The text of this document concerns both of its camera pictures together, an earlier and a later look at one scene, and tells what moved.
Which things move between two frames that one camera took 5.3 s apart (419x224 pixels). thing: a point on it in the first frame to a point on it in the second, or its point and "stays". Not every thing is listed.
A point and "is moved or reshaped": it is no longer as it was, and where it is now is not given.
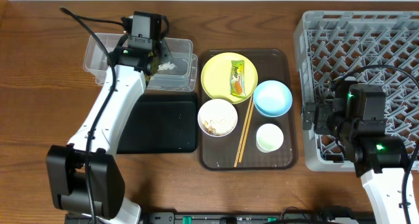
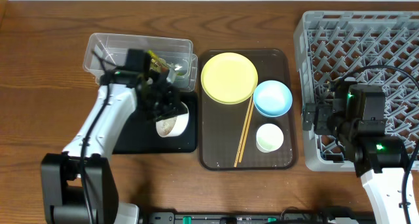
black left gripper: (157, 57) to (167, 105)
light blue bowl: (272, 99) stays
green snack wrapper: (237, 82) is moved or reshaped
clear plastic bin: (183, 78) stays
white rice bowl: (217, 118) to (174, 126)
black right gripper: (309, 116) stays
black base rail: (323, 217) stays
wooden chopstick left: (243, 131) stays
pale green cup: (269, 138) stays
